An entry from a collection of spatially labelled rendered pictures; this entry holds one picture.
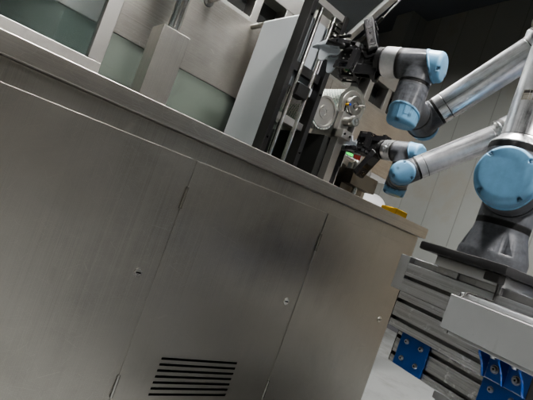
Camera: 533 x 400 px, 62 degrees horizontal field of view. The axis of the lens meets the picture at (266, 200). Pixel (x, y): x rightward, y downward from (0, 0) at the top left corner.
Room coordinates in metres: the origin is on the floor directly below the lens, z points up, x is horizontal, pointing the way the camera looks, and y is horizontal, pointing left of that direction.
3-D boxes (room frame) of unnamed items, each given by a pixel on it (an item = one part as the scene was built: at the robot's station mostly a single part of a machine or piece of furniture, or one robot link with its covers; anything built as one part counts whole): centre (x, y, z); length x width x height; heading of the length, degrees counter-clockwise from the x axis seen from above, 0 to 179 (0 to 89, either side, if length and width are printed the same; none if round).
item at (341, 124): (1.66, -0.18, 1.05); 0.06 x 0.05 x 0.31; 38
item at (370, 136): (1.66, -0.31, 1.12); 0.12 x 0.08 x 0.09; 38
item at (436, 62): (1.07, -0.24, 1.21); 0.11 x 0.08 x 0.09; 55
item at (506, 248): (1.03, -0.53, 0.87); 0.15 x 0.15 x 0.10
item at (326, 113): (1.74, -0.01, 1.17); 0.26 x 0.12 x 0.12; 38
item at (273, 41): (1.63, 0.18, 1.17); 0.34 x 0.05 x 0.54; 38
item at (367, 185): (1.95, -0.22, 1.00); 0.40 x 0.16 x 0.06; 38
